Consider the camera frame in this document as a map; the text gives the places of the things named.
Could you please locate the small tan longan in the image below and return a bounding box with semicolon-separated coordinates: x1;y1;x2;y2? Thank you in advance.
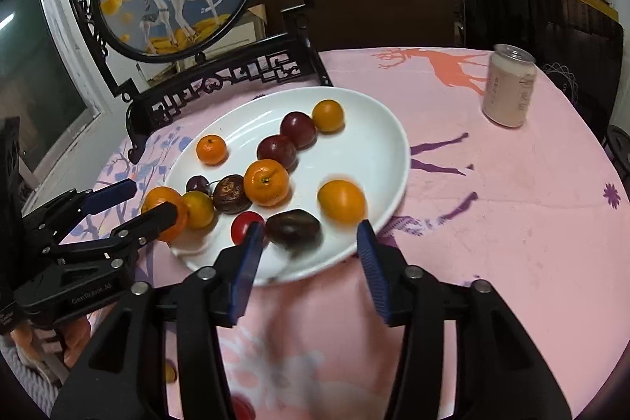
165;360;177;384

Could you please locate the yellow plum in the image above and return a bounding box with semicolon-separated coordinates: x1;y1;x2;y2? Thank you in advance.
183;191;215;229

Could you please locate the small dark cherry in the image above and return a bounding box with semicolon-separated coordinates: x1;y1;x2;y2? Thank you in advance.
186;175;218;196

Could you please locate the dark mangosteen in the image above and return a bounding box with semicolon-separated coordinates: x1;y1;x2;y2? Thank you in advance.
265;209;321;250
211;174;252;214

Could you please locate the red cherry tomato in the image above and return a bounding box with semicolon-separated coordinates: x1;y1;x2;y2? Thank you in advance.
231;211;265;245
232;396;256;420

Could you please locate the small mandarin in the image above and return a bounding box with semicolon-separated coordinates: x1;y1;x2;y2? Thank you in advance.
195;134;228;166

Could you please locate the dark red plum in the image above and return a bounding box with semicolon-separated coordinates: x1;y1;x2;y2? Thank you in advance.
256;134;298;170
280;111;317;149

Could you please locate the smooth orange front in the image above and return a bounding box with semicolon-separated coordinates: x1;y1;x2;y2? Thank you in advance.
317;179;367;225

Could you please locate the person's left hand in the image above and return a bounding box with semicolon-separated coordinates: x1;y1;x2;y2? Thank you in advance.
9;316;91;368

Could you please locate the window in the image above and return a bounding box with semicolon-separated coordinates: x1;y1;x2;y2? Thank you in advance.
1;0;120;209

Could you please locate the pink printed tablecloth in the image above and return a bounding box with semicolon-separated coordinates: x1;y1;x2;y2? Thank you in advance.
59;47;630;420

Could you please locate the white oval plate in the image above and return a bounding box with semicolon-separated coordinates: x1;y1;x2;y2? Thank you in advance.
165;86;410;287

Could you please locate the round deer embroidery screen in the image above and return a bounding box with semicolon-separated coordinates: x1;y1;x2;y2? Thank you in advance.
69;0;330;162

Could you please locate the black round stool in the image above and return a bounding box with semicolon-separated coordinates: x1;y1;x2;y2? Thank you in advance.
604;124;630;179

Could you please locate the pink beverage can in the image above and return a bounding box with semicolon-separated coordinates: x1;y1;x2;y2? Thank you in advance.
482;44;537;129

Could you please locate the black chair right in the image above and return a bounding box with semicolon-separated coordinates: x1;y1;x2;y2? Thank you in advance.
462;0;624;141

